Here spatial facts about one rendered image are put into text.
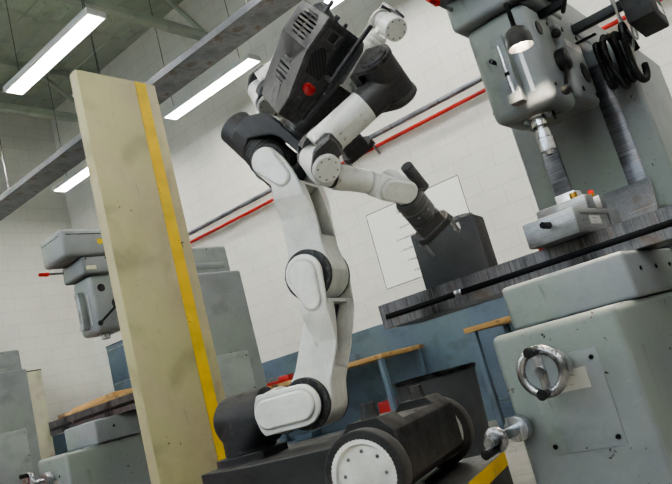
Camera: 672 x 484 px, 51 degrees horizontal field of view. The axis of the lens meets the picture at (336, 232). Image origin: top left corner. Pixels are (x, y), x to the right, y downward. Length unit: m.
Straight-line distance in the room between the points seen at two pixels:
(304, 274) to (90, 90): 1.71
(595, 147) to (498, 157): 4.41
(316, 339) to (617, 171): 1.18
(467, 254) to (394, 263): 5.24
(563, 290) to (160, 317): 1.76
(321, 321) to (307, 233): 0.25
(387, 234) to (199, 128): 3.33
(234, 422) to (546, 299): 0.92
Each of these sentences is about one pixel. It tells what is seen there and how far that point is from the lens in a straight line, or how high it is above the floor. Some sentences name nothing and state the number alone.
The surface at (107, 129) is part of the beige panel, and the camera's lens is 3.26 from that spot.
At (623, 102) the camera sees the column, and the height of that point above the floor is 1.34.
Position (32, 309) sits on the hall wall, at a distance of 11.26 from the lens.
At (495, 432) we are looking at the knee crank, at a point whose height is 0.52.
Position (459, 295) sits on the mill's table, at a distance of 2.18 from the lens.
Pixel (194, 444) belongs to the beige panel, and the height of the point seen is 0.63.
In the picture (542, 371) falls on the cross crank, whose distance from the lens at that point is 1.62.
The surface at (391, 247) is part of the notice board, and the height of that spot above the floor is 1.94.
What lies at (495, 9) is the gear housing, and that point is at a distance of 2.22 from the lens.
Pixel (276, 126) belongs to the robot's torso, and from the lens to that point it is 2.04.
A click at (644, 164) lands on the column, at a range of 2.49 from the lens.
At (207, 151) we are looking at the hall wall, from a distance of 9.47.
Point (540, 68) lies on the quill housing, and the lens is 2.15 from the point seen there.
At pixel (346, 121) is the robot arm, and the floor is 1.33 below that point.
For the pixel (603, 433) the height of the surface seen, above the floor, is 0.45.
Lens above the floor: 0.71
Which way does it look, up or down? 12 degrees up
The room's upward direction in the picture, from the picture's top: 15 degrees counter-clockwise
